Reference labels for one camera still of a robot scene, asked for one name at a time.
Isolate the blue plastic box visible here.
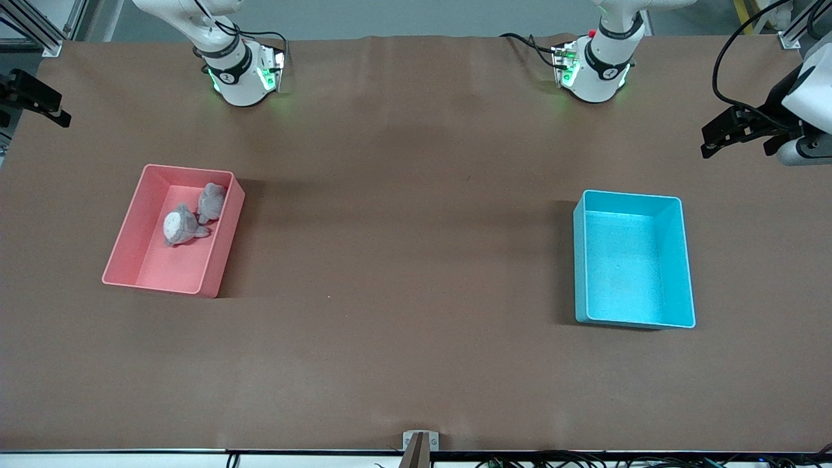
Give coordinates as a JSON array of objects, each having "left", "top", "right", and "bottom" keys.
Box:
[{"left": 573, "top": 189, "right": 697, "bottom": 330}]

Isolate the grey plush toy white belly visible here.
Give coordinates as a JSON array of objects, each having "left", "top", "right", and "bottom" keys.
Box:
[{"left": 162, "top": 203, "right": 213, "bottom": 248}]

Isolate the short black base cable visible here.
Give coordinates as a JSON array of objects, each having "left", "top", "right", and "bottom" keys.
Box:
[
  {"left": 214, "top": 19, "right": 289, "bottom": 62},
  {"left": 499, "top": 32, "right": 561, "bottom": 69}
]

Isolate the metal bracket with brown post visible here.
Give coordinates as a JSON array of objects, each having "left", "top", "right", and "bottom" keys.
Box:
[{"left": 402, "top": 430, "right": 440, "bottom": 468}]

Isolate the brown table cover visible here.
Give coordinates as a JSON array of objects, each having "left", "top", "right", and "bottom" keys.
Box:
[{"left": 0, "top": 32, "right": 832, "bottom": 454}]

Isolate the aluminium frame profile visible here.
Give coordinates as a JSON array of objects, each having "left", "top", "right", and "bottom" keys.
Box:
[
  {"left": 777, "top": 0, "right": 832, "bottom": 49},
  {"left": 0, "top": 0, "right": 88, "bottom": 56}
]

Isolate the metal base connector plate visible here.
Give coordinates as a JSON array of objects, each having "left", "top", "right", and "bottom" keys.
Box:
[
  {"left": 551, "top": 42, "right": 580, "bottom": 88},
  {"left": 259, "top": 47, "right": 287, "bottom": 93}
]

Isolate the pink plastic box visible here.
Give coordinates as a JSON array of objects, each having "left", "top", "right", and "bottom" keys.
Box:
[{"left": 101, "top": 164, "right": 246, "bottom": 298}]

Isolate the white table edge rail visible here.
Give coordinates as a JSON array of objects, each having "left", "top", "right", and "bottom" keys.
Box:
[{"left": 0, "top": 448, "right": 832, "bottom": 468}]

